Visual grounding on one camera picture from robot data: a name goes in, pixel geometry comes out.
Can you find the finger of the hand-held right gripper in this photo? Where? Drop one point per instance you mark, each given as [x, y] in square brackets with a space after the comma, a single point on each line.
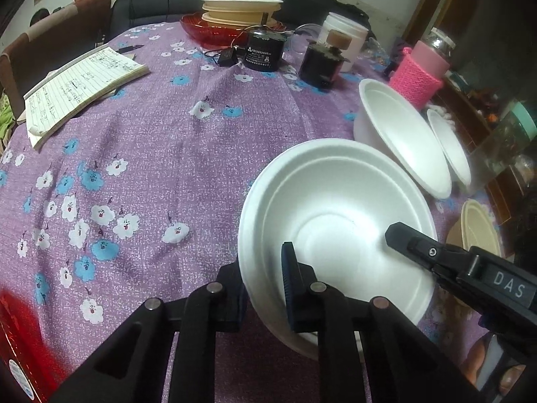
[413, 243]

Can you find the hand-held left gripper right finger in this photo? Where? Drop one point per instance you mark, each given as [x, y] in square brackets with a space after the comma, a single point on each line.
[288, 277]

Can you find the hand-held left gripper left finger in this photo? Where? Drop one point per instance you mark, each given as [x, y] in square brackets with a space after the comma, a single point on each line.
[230, 302]

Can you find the beige bowl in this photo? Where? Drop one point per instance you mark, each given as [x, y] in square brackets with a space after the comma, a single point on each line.
[226, 24]
[239, 8]
[474, 226]

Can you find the large white foam bowl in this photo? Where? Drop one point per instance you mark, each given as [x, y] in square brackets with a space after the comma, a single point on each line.
[335, 201]

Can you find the person's right hand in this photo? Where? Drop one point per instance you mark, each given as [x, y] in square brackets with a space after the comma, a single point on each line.
[476, 354]

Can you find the small white foam bowl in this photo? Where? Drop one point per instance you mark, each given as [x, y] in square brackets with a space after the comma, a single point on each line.
[451, 147]

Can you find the medium white foam bowl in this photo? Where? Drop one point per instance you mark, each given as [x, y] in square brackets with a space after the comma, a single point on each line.
[398, 134]

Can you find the teal lidded glass jar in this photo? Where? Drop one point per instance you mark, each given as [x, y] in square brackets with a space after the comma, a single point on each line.
[507, 142]

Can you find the purple floral tablecloth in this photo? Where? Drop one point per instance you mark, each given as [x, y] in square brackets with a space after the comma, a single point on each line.
[168, 176]

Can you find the bottle with pink knitted sleeve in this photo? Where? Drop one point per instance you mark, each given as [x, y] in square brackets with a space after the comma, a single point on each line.
[419, 75]

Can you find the dark bottle with cork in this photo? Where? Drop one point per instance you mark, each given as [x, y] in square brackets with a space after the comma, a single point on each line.
[319, 69]

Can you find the small tan cylinder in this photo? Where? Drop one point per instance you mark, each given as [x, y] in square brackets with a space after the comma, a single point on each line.
[337, 38]

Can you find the white plastic jar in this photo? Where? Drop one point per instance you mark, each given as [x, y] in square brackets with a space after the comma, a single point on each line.
[352, 25]

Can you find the small black plug adapter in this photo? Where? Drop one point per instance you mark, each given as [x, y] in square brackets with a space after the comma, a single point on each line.
[227, 58]

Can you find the black round power adapter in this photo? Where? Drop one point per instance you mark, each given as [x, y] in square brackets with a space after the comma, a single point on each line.
[264, 50]

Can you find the red glass bowl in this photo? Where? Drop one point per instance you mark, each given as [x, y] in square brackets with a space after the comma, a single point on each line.
[209, 33]

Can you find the open lined notebook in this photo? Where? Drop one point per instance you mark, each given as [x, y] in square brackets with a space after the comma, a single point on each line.
[79, 88]

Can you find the black pen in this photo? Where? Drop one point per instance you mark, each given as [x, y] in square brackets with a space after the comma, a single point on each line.
[130, 49]

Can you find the green cloth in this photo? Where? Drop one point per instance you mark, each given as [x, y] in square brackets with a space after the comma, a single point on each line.
[5, 113]

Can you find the black leather sofa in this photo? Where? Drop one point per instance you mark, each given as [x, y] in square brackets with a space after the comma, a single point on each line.
[142, 4]

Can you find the brown armchair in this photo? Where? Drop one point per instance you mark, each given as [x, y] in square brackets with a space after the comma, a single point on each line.
[25, 50]

